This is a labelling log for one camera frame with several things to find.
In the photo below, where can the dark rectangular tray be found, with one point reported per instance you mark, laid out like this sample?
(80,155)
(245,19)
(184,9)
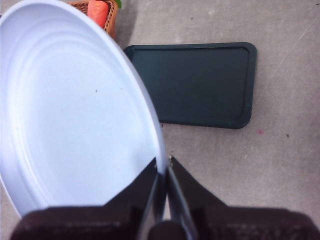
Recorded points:
(195,85)

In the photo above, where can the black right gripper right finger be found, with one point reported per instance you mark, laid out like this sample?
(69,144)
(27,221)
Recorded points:
(225,217)

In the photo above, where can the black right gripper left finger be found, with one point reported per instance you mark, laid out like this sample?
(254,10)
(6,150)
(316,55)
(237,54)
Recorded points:
(85,220)

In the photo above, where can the blue round plate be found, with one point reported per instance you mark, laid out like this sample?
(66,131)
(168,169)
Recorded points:
(72,105)

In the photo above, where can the brown wicker basket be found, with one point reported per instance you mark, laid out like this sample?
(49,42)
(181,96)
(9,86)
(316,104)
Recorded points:
(112,15)

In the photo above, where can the orange carrot with green leaves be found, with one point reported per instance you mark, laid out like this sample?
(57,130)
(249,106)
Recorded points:
(98,11)

